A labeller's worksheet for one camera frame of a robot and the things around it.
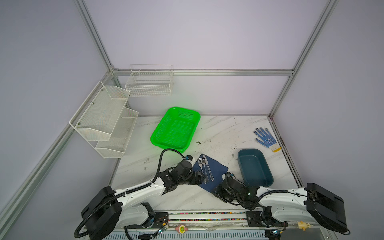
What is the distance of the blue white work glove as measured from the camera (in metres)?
1.03

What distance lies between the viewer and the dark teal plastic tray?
2.88 ft

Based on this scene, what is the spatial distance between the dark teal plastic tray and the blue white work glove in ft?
0.39
